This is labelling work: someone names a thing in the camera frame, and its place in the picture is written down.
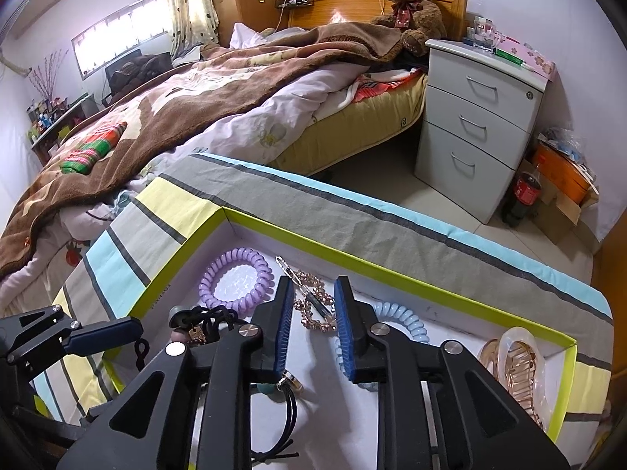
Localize pink floral box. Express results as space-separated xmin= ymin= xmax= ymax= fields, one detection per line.
xmin=495 ymin=34 xmax=558 ymax=81

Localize purple spiral hair tie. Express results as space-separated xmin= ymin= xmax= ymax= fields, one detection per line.
xmin=198 ymin=248 xmax=275 ymax=314

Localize plastic bag of items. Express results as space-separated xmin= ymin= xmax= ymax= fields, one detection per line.
xmin=539 ymin=127 xmax=598 ymax=167

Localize window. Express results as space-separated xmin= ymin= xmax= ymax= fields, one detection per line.
xmin=71 ymin=0 xmax=174 ymax=79

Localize grey drawer nightstand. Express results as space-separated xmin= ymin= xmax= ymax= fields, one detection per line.
xmin=414 ymin=38 xmax=547 ymax=226

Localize light blue spiral hair tie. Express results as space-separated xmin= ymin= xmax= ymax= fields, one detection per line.
xmin=334 ymin=302 xmax=426 ymax=390

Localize red patterned cloth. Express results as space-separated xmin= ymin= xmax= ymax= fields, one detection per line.
xmin=313 ymin=67 xmax=427 ymax=118

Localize black hair tie green bead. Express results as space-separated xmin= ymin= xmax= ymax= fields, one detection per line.
xmin=247 ymin=372 xmax=305 ymax=463

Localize orange box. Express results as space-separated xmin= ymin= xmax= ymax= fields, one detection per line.
xmin=531 ymin=142 xmax=593 ymax=206

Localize cardboard box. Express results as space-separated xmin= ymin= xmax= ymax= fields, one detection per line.
xmin=519 ymin=157 xmax=601 ymax=246

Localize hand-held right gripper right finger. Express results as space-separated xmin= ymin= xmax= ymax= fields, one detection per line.
xmin=334 ymin=275 xmax=571 ymax=470

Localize wooden door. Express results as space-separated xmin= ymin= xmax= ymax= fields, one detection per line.
xmin=590 ymin=206 xmax=627 ymax=314

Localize black hair tie brown balls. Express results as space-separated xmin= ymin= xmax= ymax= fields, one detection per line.
xmin=132 ymin=306 xmax=250 ymax=370

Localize white quilt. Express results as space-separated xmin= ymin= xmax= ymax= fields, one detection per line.
xmin=0 ymin=22 xmax=363 ymax=316

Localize brown blanket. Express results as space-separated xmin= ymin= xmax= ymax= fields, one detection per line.
xmin=0 ymin=23 xmax=405 ymax=280

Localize wooden headboard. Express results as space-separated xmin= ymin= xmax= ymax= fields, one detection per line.
xmin=286 ymin=0 xmax=468 ymax=45

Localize brown teddy bear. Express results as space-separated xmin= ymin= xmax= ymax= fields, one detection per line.
xmin=370 ymin=0 xmax=448 ymax=57

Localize dry branches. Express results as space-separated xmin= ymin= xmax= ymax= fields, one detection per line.
xmin=27 ymin=49 xmax=69 ymax=103

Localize clear plastic organizer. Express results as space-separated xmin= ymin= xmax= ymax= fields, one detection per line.
xmin=463 ymin=16 xmax=505 ymax=50

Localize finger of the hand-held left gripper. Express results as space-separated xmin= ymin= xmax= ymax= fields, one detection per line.
xmin=0 ymin=305 xmax=144 ymax=368

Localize yellow mattress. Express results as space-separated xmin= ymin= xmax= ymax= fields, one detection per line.
xmin=267 ymin=76 xmax=428 ymax=174

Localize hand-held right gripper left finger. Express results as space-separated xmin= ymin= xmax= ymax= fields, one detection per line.
xmin=58 ymin=277 xmax=295 ymax=470

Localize black monitor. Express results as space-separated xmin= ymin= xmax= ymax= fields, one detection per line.
xmin=104 ymin=49 xmax=172 ymax=103

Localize cluttered shelf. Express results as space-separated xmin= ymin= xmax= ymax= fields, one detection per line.
xmin=27 ymin=93 xmax=96 ymax=162

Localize gold rhinestone hair clip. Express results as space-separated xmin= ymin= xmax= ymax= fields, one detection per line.
xmin=274 ymin=256 xmax=340 ymax=332

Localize cola bottle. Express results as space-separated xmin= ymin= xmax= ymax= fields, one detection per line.
xmin=500 ymin=164 xmax=544 ymax=228

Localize green cardboard box tray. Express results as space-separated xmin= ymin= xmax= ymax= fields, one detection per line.
xmin=100 ymin=207 xmax=579 ymax=444

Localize patterned curtain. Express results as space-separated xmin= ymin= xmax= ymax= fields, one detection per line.
xmin=156 ymin=0 xmax=220 ymax=57

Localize red green plaid cloth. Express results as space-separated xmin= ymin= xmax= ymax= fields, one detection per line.
xmin=60 ymin=122 xmax=128 ymax=175

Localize pink translucent hair claw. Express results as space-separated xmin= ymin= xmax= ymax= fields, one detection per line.
xmin=477 ymin=327 xmax=552 ymax=432

